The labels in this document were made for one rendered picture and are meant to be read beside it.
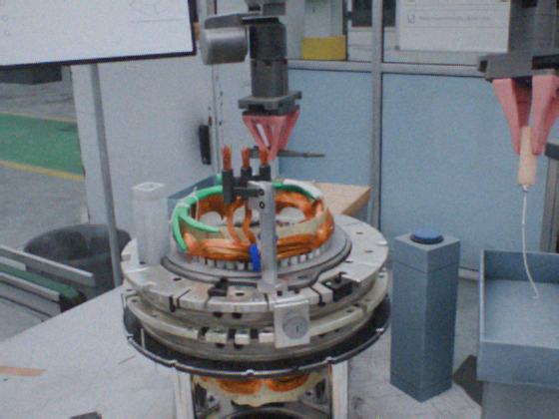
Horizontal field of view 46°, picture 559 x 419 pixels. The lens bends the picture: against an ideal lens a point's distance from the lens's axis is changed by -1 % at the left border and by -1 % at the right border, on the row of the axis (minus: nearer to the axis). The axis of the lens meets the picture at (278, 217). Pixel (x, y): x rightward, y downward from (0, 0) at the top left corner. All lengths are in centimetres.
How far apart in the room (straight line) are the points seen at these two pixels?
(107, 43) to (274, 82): 86
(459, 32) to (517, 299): 223
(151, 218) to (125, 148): 275
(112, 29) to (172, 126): 147
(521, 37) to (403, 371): 57
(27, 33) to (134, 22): 27
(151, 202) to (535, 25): 44
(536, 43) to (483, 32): 224
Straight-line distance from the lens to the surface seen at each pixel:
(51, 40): 177
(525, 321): 81
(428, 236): 99
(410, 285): 101
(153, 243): 76
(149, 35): 183
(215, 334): 68
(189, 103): 312
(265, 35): 99
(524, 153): 73
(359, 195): 111
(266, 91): 100
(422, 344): 103
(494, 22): 295
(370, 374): 114
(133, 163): 348
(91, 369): 122
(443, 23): 302
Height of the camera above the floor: 138
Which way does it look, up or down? 18 degrees down
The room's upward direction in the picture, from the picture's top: 2 degrees counter-clockwise
